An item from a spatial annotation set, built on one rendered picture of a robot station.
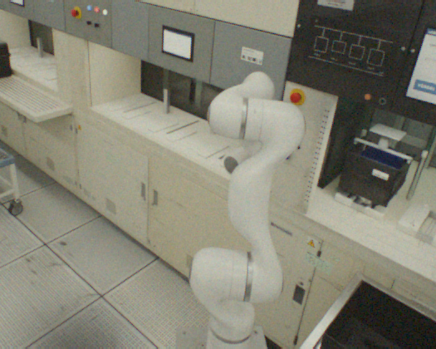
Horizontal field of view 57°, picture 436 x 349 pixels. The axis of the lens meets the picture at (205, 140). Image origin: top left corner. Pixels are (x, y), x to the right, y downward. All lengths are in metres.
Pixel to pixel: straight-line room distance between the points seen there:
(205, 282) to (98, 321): 1.46
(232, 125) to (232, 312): 0.48
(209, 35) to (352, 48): 0.62
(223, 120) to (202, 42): 0.93
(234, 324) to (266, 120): 0.52
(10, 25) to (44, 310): 2.44
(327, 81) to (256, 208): 0.70
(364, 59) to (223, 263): 0.82
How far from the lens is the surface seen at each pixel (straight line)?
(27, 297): 2.61
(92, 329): 2.40
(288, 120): 0.92
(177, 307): 2.46
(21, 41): 4.05
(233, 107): 0.92
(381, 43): 1.43
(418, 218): 1.92
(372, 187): 1.81
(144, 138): 2.28
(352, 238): 1.71
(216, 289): 1.02
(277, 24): 1.59
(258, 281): 1.01
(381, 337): 1.55
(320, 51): 1.51
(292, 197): 1.76
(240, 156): 1.33
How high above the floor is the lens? 1.87
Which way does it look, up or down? 27 degrees down
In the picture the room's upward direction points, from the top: 5 degrees clockwise
